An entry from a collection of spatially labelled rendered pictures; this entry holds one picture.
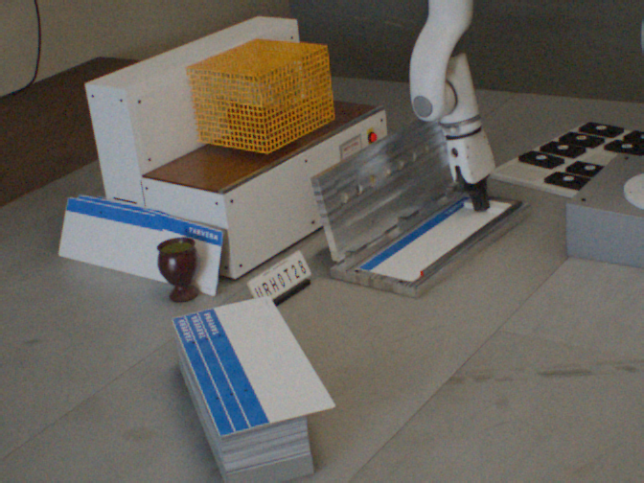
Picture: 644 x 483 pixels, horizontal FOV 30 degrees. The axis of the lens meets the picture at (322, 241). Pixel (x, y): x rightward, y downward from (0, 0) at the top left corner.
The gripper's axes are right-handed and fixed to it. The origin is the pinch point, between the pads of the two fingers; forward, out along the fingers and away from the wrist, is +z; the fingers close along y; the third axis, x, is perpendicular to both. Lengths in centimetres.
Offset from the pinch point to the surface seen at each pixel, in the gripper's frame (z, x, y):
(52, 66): -38, 190, 47
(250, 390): -3, -14, -89
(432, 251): 2.8, -0.8, -20.9
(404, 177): -9.0, 11.1, -8.7
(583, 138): 2.4, 0.8, 48.3
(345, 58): 0, 182, 186
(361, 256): 0.5, 10.8, -28.8
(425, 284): 4.4, -6.9, -33.4
